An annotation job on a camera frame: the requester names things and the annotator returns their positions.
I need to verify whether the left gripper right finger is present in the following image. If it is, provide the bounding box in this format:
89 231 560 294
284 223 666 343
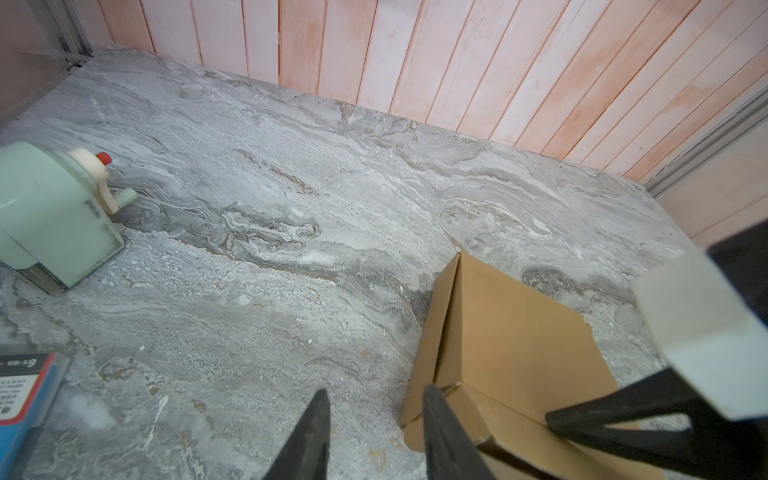
422 385 494 480

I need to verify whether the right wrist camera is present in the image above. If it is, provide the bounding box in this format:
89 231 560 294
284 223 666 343
633 251 767 421

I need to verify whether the white tape roll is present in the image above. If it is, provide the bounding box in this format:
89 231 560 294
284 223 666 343
1 141 137 294

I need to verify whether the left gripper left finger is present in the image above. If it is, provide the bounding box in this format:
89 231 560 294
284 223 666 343
263 389 331 480

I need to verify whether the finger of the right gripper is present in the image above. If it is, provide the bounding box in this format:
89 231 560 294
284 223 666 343
476 428 751 480
545 368 714 434

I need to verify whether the coloured marker pack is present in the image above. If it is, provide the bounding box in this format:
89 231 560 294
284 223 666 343
1 352 71 479

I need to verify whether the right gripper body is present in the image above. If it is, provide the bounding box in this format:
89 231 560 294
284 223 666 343
683 222 767 479

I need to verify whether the aluminium wall frame bar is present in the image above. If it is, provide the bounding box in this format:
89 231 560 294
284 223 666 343
644 86 767 198

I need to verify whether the brown cardboard box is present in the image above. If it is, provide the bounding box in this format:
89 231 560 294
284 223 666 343
399 251 667 480

